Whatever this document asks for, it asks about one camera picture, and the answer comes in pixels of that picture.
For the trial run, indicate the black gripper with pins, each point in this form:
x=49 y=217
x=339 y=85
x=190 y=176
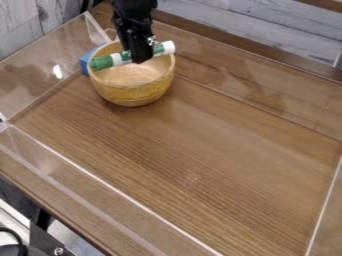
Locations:
x=132 y=22

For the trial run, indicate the green Expo marker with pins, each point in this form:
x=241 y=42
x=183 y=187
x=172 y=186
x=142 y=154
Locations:
x=123 y=58

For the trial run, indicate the clear acrylic stand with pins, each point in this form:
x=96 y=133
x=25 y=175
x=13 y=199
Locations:
x=99 y=35

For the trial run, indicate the blue block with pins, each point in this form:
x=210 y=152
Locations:
x=84 y=58

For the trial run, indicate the black metal bracket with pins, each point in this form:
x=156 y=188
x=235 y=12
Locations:
x=44 y=245

